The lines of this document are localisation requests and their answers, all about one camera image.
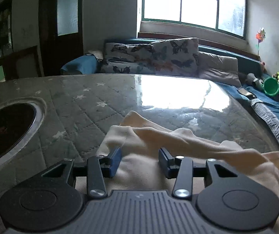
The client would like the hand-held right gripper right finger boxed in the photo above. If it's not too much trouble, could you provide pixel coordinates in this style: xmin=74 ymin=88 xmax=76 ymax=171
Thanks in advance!
xmin=159 ymin=147 xmax=239 ymax=199

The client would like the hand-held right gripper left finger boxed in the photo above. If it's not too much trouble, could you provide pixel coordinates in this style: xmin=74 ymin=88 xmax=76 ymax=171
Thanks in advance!
xmin=41 ymin=146 xmax=123 ymax=199

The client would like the cream sweater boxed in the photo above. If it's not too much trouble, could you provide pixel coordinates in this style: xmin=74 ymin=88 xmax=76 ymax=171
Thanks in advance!
xmin=76 ymin=110 xmax=279 ymax=234

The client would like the blue towel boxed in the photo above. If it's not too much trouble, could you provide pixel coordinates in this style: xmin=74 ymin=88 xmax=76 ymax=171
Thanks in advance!
xmin=61 ymin=55 xmax=99 ymax=75

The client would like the small beige cloth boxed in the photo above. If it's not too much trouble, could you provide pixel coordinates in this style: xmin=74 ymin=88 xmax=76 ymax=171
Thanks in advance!
xmin=84 ymin=51 xmax=104 ymax=60

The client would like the beige cushion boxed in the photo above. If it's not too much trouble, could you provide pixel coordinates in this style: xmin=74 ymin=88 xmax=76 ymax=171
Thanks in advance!
xmin=198 ymin=51 xmax=242 ymax=87

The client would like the round black induction cooktop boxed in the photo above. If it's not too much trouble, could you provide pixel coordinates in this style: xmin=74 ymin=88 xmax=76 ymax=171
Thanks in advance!
xmin=0 ymin=102 xmax=45 ymax=173

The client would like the grey patterned cloth strip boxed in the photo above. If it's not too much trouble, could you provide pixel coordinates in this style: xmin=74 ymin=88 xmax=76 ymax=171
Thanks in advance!
xmin=250 ymin=99 xmax=279 ymax=153

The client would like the grey plush toy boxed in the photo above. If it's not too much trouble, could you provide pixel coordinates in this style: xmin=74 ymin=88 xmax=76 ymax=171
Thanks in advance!
xmin=246 ymin=73 xmax=264 ymax=88

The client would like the blue sofa seat sheet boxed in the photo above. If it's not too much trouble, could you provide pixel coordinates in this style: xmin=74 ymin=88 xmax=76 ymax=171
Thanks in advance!
xmin=217 ymin=78 xmax=279 ymax=137

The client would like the dark wooden glass-panel door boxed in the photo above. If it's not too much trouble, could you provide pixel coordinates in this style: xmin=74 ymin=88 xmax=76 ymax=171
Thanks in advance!
xmin=39 ymin=0 xmax=84 ymax=76

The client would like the green plastic cup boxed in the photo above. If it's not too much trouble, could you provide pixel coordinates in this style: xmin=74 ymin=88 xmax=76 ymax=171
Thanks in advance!
xmin=263 ymin=77 xmax=279 ymax=97

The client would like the dark green sofa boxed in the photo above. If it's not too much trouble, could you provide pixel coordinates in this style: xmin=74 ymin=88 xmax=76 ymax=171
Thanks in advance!
xmin=104 ymin=38 xmax=279 ymax=108

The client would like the dark wooden console desk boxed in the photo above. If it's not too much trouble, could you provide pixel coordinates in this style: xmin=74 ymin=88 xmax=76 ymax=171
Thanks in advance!
xmin=0 ymin=45 xmax=44 ymax=88

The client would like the colourful pinwheel toy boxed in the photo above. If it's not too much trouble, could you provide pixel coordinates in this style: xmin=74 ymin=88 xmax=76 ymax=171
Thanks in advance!
xmin=255 ymin=28 xmax=268 ymax=61

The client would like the green-framed window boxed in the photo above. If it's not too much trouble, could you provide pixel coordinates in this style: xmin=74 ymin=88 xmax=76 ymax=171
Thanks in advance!
xmin=137 ymin=0 xmax=248 ymax=41

